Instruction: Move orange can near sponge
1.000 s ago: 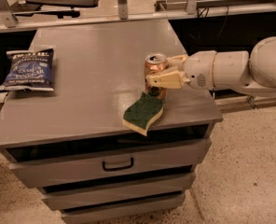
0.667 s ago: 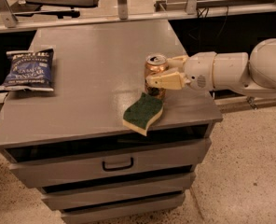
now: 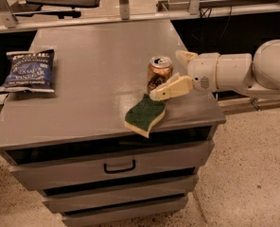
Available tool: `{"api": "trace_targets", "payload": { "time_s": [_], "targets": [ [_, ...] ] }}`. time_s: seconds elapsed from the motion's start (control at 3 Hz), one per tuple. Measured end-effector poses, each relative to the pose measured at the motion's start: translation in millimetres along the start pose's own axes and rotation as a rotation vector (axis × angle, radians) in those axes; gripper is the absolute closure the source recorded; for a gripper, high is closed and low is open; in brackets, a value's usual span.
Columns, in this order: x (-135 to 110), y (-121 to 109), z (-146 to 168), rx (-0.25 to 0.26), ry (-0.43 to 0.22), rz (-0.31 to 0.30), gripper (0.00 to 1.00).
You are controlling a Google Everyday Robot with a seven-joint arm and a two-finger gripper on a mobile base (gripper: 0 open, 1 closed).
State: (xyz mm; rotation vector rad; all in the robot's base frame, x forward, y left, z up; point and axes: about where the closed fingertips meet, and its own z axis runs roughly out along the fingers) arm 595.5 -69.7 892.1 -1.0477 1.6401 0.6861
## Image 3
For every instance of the green and yellow sponge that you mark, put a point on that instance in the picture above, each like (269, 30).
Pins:
(143, 116)

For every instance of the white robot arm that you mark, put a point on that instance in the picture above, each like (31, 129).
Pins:
(256, 75)

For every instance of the orange soda can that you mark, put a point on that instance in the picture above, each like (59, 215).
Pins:
(160, 69)

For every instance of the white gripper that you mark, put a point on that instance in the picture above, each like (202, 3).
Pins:
(202, 70)

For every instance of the black drawer handle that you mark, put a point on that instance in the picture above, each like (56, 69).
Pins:
(119, 168)

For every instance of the grey drawer cabinet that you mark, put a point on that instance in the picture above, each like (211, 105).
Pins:
(58, 143)

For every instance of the black office chair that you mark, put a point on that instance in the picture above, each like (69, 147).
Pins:
(30, 7)

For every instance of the blue chip bag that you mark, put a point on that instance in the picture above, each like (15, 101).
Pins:
(29, 71)

